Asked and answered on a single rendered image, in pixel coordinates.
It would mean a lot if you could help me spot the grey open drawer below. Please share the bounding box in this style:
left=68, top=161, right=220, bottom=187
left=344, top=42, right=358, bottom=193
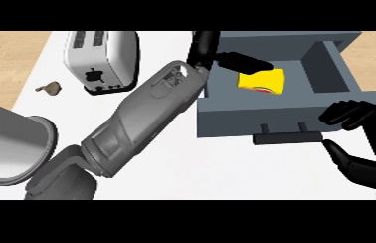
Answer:
left=195, top=30, right=376, bottom=139

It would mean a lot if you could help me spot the small brown food piece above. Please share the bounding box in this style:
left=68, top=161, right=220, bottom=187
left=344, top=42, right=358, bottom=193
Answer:
left=34, top=81, right=63, bottom=97

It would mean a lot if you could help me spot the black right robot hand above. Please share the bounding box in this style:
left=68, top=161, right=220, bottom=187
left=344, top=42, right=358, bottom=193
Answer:
left=317, top=100, right=376, bottom=190

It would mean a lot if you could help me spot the silver toaster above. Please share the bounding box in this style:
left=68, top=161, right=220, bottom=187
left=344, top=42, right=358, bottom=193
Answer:
left=63, top=30, right=142, bottom=96

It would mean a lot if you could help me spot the grey metal pot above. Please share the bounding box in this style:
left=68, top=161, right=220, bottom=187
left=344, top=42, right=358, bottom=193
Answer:
left=0, top=107, right=59, bottom=187

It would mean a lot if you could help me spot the dark drawer handle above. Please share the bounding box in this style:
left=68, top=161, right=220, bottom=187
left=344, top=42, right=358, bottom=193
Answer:
left=251, top=121, right=324, bottom=146

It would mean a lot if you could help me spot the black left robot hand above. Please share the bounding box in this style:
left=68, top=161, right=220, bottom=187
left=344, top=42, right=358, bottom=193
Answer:
left=186, top=30, right=274, bottom=76

